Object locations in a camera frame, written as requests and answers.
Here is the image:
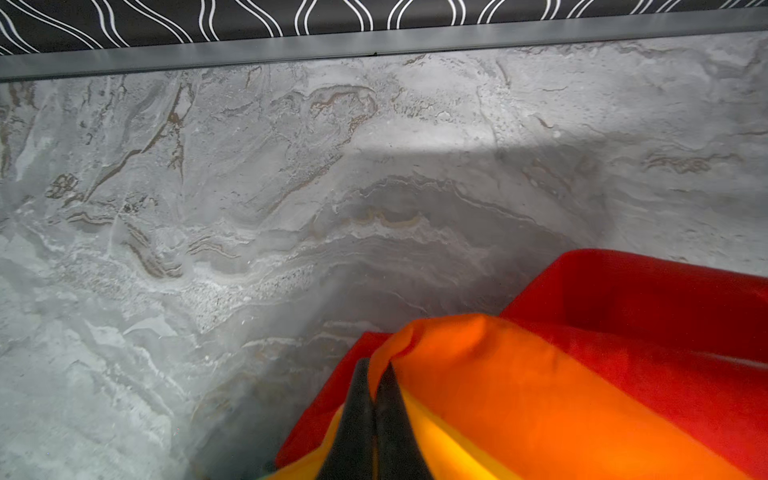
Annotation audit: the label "rainbow cartoon kids jacket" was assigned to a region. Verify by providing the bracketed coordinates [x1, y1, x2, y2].
[275, 249, 767, 479]

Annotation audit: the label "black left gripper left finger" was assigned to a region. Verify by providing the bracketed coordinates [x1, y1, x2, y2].
[316, 359, 376, 480]

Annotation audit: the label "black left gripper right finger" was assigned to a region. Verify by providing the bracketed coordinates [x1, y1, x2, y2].
[375, 365, 433, 480]

